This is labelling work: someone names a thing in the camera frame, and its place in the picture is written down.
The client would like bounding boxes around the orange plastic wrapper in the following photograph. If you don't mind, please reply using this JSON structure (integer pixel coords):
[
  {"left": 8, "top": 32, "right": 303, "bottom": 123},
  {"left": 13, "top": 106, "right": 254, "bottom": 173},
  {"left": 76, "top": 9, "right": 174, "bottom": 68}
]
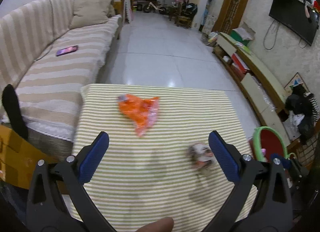
[{"left": 117, "top": 94, "right": 159, "bottom": 137}]

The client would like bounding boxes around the person's left hand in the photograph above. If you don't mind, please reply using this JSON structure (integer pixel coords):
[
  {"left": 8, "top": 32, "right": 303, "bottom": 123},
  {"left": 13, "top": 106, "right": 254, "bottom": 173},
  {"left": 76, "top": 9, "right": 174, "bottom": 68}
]
[{"left": 136, "top": 217, "right": 174, "bottom": 232}]

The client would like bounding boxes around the red bin green rim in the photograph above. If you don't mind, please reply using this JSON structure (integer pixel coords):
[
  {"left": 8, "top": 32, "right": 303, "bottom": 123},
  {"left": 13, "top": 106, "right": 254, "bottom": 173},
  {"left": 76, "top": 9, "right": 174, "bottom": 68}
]
[{"left": 249, "top": 126, "right": 290, "bottom": 162}]

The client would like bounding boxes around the brown cardboard box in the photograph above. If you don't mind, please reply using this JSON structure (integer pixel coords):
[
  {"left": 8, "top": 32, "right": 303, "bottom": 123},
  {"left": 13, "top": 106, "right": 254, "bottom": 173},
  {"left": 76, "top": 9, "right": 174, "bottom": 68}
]
[{"left": 0, "top": 125, "right": 59, "bottom": 190}]

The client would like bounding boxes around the pile of dark clothes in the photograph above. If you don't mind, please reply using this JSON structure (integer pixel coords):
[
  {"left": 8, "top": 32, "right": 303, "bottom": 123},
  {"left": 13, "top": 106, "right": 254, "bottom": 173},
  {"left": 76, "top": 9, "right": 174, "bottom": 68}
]
[{"left": 285, "top": 84, "right": 319, "bottom": 145}]

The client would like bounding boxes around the wooden TV cabinet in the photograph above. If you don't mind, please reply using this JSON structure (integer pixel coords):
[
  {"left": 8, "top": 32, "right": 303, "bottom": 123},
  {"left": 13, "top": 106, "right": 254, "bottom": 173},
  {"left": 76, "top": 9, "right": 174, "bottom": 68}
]
[{"left": 213, "top": 32, "right": 298, "bottom": 146}]

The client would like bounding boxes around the colourful board game box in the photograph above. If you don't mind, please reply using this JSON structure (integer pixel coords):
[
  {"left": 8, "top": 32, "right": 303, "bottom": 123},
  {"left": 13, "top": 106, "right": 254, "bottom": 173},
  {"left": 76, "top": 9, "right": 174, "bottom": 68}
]
[{"left": 284, "top": 72, "right": 310, "bottom": 95}]

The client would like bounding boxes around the red folder in cabinet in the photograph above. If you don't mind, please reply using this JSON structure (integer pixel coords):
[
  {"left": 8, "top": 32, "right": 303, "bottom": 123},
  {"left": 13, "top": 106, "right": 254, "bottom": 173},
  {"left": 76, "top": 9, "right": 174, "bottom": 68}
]
[{"left": 231, "top": 53, "right": 250, "bottom": 74}]

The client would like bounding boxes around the green cardboard box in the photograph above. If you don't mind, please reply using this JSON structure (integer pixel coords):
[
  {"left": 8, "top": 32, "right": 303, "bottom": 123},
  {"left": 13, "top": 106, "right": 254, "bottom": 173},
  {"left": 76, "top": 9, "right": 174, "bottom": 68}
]
[{"left": 230, "top": 22, "right": 256, "bottom": 46}]

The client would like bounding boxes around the striped beige sofa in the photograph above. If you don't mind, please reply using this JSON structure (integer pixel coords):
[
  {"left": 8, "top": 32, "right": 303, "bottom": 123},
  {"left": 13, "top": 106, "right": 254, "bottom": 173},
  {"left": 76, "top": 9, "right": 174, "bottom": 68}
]
[{"left": 1, "top": 0, "right": 122, "bottom": 158}]

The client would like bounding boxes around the smartphone on sofa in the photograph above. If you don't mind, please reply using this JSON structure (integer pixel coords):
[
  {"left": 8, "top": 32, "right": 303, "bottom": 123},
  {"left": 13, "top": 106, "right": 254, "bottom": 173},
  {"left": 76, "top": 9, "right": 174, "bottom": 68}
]
[{"left": 56, "top": 45, "right": 78, "bottom": 57}]

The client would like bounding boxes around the wooden chair with bags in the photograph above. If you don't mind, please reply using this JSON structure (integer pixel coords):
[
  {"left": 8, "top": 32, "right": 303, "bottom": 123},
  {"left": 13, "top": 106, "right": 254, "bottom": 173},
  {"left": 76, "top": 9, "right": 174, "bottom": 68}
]
[{"left": 169, "top": 0, "right": 197, "bottom": 29}]

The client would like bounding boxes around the beige cushion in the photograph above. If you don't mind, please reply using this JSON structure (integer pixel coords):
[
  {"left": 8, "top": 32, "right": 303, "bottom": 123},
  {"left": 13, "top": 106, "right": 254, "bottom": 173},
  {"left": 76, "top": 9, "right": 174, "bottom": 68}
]
[{"left": 69, "top": 0, "right": 112, "bottom": 29}]

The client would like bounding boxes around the white balance bike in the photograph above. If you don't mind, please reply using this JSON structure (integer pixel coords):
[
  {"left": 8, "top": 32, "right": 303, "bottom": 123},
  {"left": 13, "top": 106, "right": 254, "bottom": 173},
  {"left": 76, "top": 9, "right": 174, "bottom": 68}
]
[{"left": 143, "top": 2, "right": 167, "bottom": 15}]

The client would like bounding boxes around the black wall cable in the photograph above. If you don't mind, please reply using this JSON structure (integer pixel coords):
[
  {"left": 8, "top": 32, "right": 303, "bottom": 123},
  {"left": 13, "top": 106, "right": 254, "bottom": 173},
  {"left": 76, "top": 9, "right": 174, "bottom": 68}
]
[{"left": 263, "top": 19, "right": 281, "bottom": 50}]

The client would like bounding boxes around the wall mounted television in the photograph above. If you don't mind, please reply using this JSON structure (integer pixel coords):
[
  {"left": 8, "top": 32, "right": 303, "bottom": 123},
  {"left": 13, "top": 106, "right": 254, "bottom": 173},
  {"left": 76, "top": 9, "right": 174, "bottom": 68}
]
[{"left": 269, "top": 0, "right": 319, "bottom": 46}]

